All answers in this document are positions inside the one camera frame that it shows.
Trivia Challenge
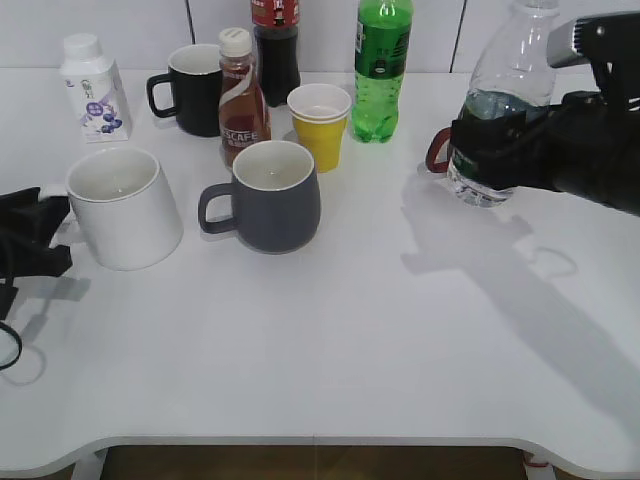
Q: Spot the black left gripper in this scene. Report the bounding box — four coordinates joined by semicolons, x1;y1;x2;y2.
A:
1;187;73;280

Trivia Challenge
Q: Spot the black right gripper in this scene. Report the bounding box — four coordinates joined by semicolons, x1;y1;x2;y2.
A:
450;59;639;193

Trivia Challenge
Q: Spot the clear water bottle green label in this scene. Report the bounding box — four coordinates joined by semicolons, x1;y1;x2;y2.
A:
447;1;559;208

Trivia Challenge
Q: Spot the white ceramic mug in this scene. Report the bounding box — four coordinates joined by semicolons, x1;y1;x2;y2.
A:
38;147;184;271

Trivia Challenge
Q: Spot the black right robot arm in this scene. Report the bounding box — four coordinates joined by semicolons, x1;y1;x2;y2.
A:
451;61;639;215

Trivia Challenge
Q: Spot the red ceramic mug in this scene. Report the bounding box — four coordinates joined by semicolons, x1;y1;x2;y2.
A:
425;127;451;174

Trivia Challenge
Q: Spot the dark grey ceramic mug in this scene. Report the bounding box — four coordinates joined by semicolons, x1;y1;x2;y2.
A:
197;140;321;254

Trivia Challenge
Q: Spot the black ceramic mug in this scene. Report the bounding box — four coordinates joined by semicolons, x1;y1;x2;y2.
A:
146;44;223;137

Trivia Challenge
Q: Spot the green soda bottle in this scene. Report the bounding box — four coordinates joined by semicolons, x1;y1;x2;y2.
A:
351;0;414;143

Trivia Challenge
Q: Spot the white blueberry milk carton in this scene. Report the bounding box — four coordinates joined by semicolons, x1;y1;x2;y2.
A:
60;33;132;143

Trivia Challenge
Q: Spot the yellow paper cup stack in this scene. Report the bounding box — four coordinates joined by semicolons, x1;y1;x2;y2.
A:
287;83;352;173

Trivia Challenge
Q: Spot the brown coffee drink bottle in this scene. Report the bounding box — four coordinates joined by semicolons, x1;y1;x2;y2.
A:
218;27;271;169

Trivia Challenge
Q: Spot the dark cola bottle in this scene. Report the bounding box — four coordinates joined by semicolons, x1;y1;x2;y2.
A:
251;0;301;107

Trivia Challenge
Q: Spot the black cable left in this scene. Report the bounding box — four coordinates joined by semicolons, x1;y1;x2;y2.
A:
0;234;25;372

